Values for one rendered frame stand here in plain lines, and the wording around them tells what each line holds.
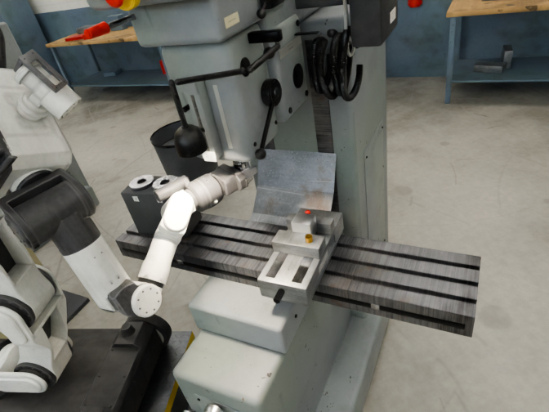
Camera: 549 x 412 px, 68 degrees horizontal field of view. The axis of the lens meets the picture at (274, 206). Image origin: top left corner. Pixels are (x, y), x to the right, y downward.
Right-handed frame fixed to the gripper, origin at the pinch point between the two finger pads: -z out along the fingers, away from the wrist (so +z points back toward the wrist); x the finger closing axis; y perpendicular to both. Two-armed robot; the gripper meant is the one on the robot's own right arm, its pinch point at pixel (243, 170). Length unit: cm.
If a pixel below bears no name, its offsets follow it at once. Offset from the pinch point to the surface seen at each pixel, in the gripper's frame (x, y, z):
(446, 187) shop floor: 32, 120, -190
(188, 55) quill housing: -2.8, -36.5, 9.2
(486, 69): 86, 91, -358
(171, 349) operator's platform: 36, 84, 34
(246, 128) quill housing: -11.8, -17.8, 3.6
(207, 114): -6.4, -23.2, 10.3
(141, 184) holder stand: 40.2, 9.6, 17.5
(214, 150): -6.6, -13.6, 11.1
